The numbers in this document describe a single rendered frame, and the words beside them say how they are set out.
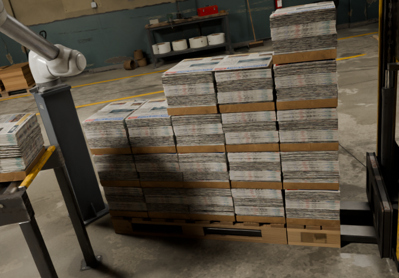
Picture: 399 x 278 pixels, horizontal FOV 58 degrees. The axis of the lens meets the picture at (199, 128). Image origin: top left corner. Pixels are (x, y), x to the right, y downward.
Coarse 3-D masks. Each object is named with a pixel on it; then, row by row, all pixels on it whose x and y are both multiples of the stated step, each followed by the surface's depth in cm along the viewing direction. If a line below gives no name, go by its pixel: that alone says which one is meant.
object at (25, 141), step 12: (0, 120) 168; (12, 120) 166; (24, 120) 166; (36, 120) 177; (0, 132) 152; (12, 132) 152; (24, 132) 161; (36, 132) 174; (0, 144) 152; (12, 144) 152; (24, 144) 158; (36, 144) 173; (0, 156) 154; (12, 156) 154; (24, 156) 158; (36, 156) 173; (0, 168) 156; (12, 168) 157; (24, 168) 157
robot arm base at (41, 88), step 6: (36, 84) 235; (42, 84) 232; (48, 84) 233; (54, 84) 234; (60, 84) 237; (66, 84) 239; (30, 90) 232; (36, 90) 234; (42, 90) 230; (48, 90) 232
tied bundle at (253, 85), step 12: (216, 72) 181; (228, 72) 179; (240, 72) 177; (252, 72) 176; (264, 72) 174; (228, 84) 182; (240, 84) 180; (252, 84) 178; (264, 84) 177; (228, 96) 184; (240, 96) 182; (252, 96) 180; (264, 96) 179
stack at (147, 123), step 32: (96, 128) 216; (128, 128) 211; (160, 128) 204; (192, 128) 198; (224, 128) 193; (256, 128) 187; (96, 160) 227; (128, 160) 219; (160, 160) 212; (192, 160) 205; (224, 160) 199; (256, 160) 194; (128, 192) 230; (160, 192) 222; (192, 192) 215; (224, 192) 208; (256, 192) 202; (128, 224) 240; (160, 224) 232; (192, 224) 224; (224, 224) 217; (256, 224) 210
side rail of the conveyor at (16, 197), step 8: (16, 192) 149; (24, 192) 148; (0, 200) 145; (8, 200) 145; (16, 200) 145; (24, 200) 147; (0, 208) 146; (8, 208) 146; (16, 208) 147; (24, 208) 147; (32, 208) 152; (0, 216) 147; (8, 216) 148; (16, 216) 148; (24, 216) 148; (32, 216) 151; (0, 224) 148; (8, 224) 149
